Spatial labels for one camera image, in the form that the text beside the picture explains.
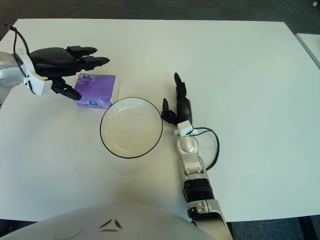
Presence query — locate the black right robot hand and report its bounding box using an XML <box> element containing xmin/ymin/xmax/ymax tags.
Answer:
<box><xmin>161</xmin><ymin>72</ymin><xmax>193</xmax><ymax>126</ymax></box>

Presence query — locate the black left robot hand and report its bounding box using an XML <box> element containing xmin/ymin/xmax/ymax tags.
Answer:
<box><xmin>29</xmin><ymin>45</ymin><xmax>111</xmax><ymax>101</ymax></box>

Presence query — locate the purple tissue paper pack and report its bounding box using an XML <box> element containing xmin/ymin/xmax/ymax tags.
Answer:
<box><xmin>74</xmin><ymin>73</ymin><xmax>121</xmax><ymax>110</ymax></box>

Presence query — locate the white plate with black rim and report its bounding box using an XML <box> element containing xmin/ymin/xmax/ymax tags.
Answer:
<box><xmin>99</xmin><ymin>96</ymin><xmax>164</xmax><ymax>159</ymax></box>

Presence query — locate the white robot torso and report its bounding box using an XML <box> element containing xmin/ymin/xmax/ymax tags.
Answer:
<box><xmin>0</xmin><ymin>203</ymin><xmax>213</xmax><ymax>240</ymax></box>

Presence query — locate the white side table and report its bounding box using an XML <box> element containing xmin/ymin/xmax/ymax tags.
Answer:
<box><xmin>294</xmin><ymin>32</ymin><xmax>320</xmax><ymax>71</ymax></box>

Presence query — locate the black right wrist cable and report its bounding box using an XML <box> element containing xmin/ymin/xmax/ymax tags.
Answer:
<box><xmin>189</xmin><ymin>127</ymin><xmax>221</xmax><ymax>171</ymax></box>

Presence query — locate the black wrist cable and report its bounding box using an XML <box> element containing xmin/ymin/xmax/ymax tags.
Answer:
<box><xmin>0</xmin><ymin>23</ymin><xmax>35</xmax><ymax>88</ymax></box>
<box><xmin>189</xmin><ymin>127</ymin><xmax>221</xmax><ymax>171</ymax></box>

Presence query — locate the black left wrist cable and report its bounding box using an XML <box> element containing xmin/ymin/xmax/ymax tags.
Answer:
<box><xmin>0</xmin><ymin>23</ymin><xmax>35</xmax><ymax>88</ymax></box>

